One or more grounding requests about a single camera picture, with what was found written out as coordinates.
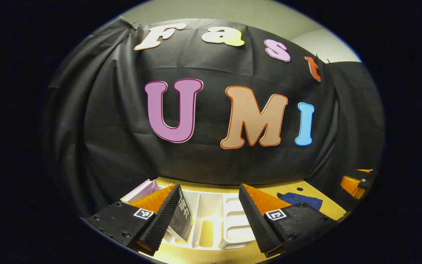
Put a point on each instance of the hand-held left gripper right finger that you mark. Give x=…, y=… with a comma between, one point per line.
x=255, y=220

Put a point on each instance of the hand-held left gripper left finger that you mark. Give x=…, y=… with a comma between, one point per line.
x=162, y=220

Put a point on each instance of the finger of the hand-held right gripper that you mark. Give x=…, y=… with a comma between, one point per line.
x=350, y=185

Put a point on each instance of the black and white book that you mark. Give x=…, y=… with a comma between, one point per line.
x=181, y=223

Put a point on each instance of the pink book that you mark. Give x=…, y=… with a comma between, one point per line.
x=143, y=190

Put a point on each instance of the white plastic bookshelf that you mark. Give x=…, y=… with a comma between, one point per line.
x=211, y=205

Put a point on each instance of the black backdrop cloth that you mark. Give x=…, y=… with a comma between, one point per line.
x=211, y=161

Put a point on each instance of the small metal clip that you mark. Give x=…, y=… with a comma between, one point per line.
x=134, y=25
x=318, y=57

